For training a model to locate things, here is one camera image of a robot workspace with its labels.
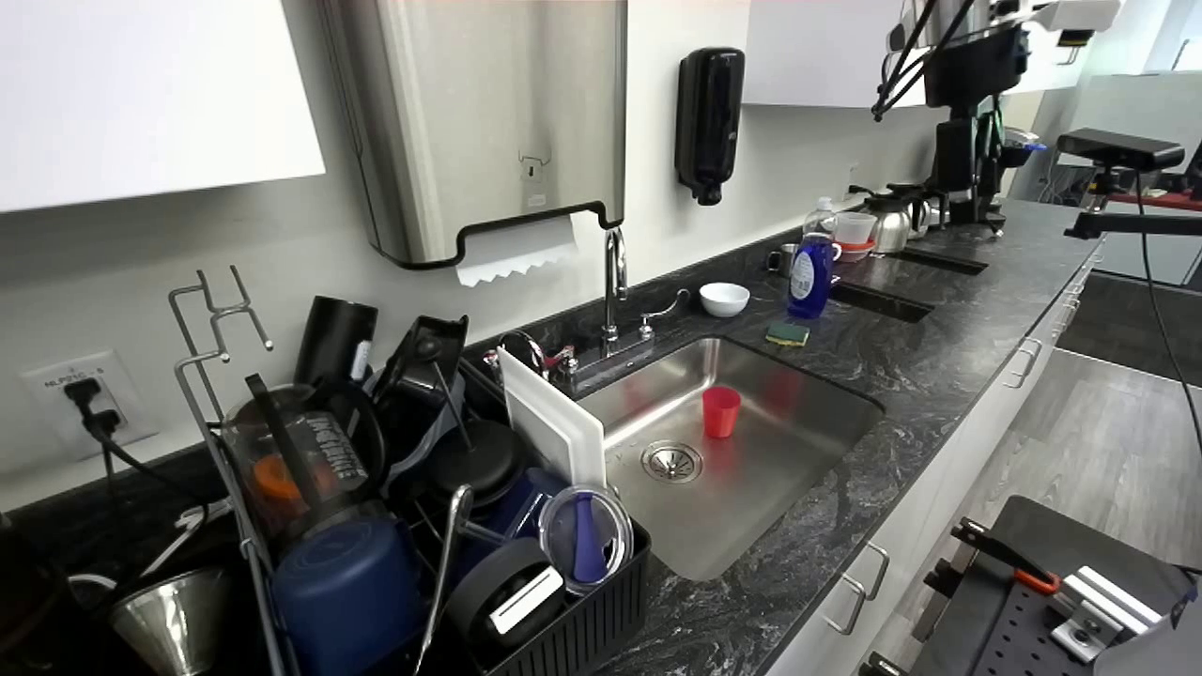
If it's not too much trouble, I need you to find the orange black hand tool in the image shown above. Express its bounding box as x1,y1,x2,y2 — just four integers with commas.
946,516,1067,601

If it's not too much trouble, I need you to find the white bowl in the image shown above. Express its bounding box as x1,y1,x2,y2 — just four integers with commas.
696,279,754,320

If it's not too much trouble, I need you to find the blue plastic container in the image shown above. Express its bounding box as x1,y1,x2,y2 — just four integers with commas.
264,503,432,676

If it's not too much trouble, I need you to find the white paper towel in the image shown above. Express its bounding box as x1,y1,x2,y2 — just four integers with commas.
449,205,600,294

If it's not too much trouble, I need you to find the black tripod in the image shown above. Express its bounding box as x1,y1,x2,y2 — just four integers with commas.
1064,173,1202,245

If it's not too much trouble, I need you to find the black floor mat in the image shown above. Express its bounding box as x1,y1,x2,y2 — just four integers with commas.
1054,268,1202,389

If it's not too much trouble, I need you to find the black round container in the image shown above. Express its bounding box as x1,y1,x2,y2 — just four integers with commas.
441,533,581,667

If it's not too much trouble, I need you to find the chrome sink faucet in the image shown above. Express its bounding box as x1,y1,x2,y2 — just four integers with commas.
598,227,633,349

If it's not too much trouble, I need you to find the black round lid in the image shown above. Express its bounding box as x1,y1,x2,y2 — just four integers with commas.
424,417,522,503

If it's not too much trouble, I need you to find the metal ladle handle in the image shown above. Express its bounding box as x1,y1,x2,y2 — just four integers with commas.
409,481,479,676

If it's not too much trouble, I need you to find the white base cabinet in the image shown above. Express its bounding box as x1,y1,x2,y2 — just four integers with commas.
759,240,1107,676

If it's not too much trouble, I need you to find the white wall outlet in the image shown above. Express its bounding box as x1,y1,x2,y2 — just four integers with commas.
14,345,163,462

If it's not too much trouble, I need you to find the white grey bracket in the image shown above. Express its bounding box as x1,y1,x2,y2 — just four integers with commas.
1047,561,1167,667

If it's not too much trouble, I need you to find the blue soap bottle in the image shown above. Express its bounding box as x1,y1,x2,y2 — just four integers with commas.
786,229,845,322

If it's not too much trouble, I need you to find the stainless steel sink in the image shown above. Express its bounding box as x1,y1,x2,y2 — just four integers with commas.
575,334,889,586

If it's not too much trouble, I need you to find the red plastic cup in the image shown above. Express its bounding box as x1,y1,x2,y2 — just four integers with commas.
700,382,744,442

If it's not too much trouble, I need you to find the clear plastic jug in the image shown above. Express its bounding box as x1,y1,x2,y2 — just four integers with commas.
221,388,377,538

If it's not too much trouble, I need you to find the black robot table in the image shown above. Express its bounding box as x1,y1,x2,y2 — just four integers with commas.
916,492,1202,676

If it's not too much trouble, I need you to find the black wall soap dispenser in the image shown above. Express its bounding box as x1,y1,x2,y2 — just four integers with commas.
673,46,752,210

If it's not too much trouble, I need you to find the black camera stand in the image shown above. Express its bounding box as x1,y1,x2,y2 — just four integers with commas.
868,0,1045,245

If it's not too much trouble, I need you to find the stainless paper towel dispenser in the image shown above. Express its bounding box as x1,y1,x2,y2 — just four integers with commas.
334,0,631,270

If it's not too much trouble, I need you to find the green sponge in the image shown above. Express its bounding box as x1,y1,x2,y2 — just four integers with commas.
764,320,816,354

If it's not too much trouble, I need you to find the black plug with cable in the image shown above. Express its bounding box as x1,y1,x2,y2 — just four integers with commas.
59,370,221,554

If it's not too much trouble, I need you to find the white plastic tray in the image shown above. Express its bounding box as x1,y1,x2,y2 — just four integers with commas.
491,345,611,494

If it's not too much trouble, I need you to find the metal wire rack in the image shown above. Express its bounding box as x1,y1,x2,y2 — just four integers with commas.
166,264,283,436

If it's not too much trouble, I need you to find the metal funnel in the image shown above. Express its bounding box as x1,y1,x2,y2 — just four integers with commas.
105,565,238,676

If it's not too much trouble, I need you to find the clear glass container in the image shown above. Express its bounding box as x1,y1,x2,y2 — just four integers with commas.
819,203,879,268

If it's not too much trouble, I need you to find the black dish rack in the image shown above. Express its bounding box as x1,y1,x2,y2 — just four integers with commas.
201,294,658,676

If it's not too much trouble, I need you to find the metal sink drain strainer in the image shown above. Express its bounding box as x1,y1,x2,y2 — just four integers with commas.
640,436,706,489

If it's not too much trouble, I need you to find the black counter mat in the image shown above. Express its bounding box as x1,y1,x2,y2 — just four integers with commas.
889,237,995,280
826,279,939,327

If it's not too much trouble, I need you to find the silver metal pot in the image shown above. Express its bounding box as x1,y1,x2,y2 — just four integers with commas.
868,203,916,255

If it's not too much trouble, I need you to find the black plastic tray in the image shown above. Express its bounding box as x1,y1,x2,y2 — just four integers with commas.
294,294,383,389
373,312,474,426

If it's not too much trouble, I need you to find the black tripod camera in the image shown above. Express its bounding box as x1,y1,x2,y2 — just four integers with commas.
1052,125,1191,180

